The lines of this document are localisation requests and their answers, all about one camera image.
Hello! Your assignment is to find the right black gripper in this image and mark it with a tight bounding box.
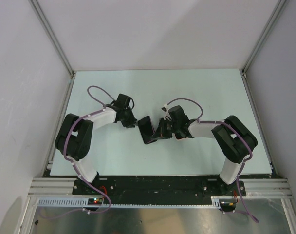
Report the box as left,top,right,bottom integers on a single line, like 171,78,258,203
152,118,180,141

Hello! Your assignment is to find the pink phone case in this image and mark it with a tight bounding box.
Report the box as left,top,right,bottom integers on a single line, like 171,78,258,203
175,136,184,140

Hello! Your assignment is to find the small black phone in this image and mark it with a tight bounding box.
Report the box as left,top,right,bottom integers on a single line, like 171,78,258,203
137,116,155,136

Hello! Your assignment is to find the black phone case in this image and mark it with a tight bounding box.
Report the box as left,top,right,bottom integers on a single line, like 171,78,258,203
139,126,156,144

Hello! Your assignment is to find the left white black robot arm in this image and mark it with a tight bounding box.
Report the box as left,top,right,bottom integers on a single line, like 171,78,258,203
55,94,137,195

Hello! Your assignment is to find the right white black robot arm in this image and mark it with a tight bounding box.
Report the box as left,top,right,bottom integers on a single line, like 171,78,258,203
149,105,258,195

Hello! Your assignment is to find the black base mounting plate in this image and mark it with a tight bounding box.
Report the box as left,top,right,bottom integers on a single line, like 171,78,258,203
72,175,247,205

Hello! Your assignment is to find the left controller board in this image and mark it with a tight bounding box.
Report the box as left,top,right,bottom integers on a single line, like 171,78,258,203
88,198,103,206

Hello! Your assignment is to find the controller board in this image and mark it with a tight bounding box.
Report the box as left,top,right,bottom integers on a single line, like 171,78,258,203
88,198,103,206
220,200,238,213

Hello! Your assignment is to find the right controller board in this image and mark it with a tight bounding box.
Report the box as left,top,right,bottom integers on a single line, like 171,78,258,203
220,200,238,213

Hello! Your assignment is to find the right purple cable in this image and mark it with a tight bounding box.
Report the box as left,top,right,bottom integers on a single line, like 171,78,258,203
161,98,259,224

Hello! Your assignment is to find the grey slotted cable duct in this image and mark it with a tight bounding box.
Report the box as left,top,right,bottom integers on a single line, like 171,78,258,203
37,196,222,209

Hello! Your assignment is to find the aluminium front frame rail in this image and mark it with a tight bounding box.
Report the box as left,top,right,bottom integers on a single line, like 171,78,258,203
28,178,293,199

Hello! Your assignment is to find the left aluminium corner post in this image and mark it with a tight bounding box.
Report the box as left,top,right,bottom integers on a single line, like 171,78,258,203
28,0,75,76

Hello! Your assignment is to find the aluminium corner post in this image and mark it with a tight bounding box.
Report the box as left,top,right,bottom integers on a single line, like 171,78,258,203
28,0,75,76
241,0,289,75

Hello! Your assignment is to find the right aluminium corner post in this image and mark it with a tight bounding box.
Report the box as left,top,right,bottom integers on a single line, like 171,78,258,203
241,0,289,75

